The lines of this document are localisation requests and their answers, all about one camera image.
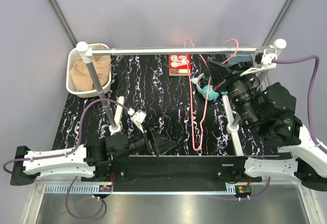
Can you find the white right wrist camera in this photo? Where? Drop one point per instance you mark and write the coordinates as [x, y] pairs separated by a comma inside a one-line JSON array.
[[264, 64]]

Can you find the beige t shirt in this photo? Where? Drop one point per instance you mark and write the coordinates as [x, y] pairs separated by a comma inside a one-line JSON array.
[[88, 73]]

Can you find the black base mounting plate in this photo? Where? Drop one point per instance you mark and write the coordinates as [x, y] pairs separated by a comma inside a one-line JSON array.
[[173, 173]]

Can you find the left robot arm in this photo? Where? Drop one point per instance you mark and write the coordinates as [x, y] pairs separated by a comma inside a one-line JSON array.
[[91, 161]]

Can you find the dark blue book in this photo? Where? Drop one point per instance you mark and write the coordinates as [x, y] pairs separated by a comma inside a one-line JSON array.
[[241, 58]]

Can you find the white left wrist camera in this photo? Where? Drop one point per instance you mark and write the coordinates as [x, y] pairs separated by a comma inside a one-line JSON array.
[[137, 118]]

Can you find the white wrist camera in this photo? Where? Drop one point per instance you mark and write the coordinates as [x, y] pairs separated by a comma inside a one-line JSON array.
[[264, 64], [137, 118]]

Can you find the dark green cup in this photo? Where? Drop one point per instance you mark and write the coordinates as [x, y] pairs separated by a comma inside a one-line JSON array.
[[206, 74]]

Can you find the teal headphones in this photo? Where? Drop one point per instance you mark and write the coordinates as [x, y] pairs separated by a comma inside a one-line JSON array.
[[207, 90]]

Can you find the white plastic basket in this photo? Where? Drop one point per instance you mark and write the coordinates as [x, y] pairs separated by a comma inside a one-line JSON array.
[[74, 86]]

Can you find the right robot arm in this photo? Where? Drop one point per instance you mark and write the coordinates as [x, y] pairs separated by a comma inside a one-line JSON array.
[[269, 113]]

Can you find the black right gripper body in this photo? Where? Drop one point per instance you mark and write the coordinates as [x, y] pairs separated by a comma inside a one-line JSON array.
[[241, 67]]

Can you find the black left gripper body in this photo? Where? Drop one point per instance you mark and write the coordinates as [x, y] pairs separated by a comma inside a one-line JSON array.
[[150, 145]]

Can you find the red book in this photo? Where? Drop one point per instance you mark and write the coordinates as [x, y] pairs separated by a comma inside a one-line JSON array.
[[179, 64]]

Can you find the white and silver clothes rack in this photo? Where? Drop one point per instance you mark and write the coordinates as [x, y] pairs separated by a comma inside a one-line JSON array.
[[87, 54]]

